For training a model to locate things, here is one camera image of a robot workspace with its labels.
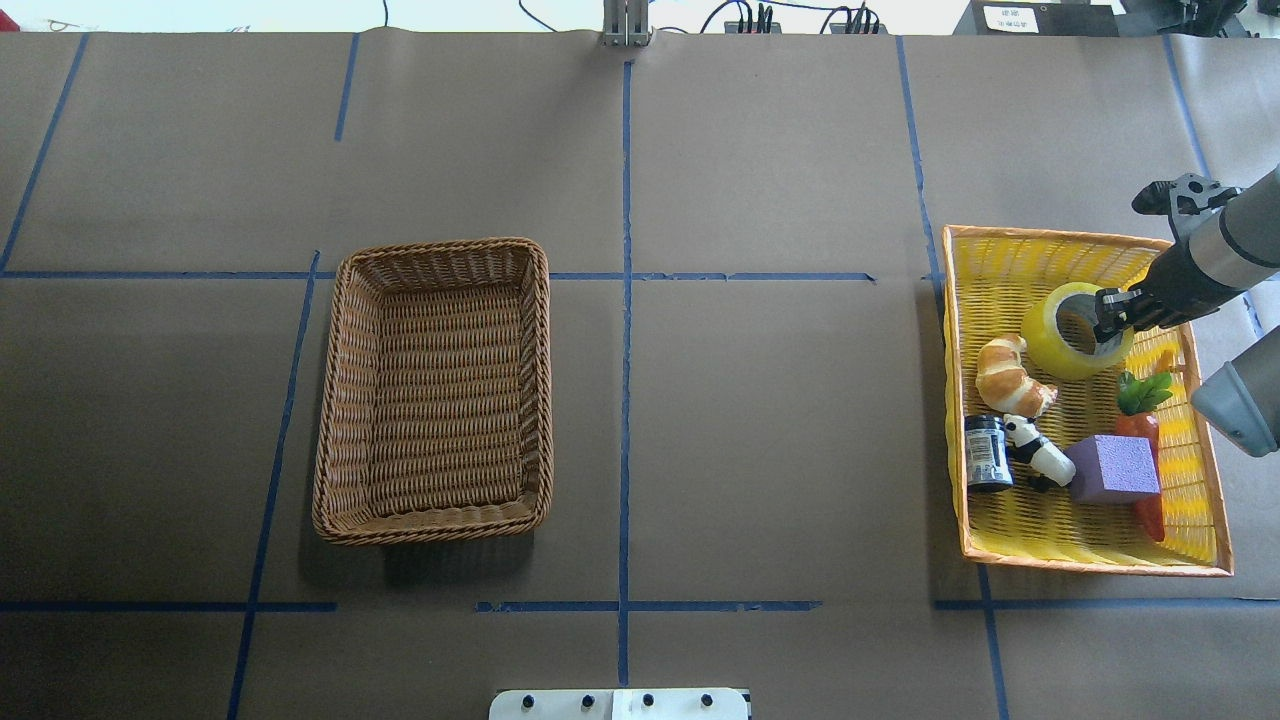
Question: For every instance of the toy croissant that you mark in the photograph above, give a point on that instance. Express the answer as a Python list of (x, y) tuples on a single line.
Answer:
[(1005, 385)]

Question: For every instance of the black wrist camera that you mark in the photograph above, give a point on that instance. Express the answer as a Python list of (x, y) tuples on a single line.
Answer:
[(1187, 202)]

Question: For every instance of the brown wicker basket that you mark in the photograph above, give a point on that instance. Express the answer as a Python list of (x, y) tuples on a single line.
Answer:
[(436, 415)]

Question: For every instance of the yellow plastic basket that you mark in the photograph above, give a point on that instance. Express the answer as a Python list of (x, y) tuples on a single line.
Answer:
[(991, 276)]

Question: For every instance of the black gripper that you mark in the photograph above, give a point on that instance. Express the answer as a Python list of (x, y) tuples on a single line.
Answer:
[(1170, 278)]

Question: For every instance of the small dark can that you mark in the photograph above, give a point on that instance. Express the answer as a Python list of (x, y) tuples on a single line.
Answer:
[(987, 464)]

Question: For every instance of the toy panda figure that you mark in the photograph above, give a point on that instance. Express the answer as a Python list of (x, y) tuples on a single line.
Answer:
[(1049, 466)]

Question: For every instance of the toy carrot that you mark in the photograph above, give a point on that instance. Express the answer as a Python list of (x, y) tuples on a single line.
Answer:
[(1136, 400)]

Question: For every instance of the aluminium frame post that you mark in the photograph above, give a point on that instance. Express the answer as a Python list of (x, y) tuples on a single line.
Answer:
[(626, 23)]

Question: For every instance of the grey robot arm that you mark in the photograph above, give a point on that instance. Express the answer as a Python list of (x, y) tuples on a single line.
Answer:
[(1225, 241)]

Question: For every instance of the yellow tape roll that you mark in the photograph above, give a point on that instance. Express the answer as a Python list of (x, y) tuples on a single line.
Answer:
[(1051, 350)]

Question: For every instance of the purple foam block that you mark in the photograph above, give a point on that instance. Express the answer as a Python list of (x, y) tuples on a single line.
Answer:
[(1113, 469)]

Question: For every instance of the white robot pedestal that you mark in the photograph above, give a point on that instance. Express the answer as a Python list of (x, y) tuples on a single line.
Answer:
[(623, 703)]

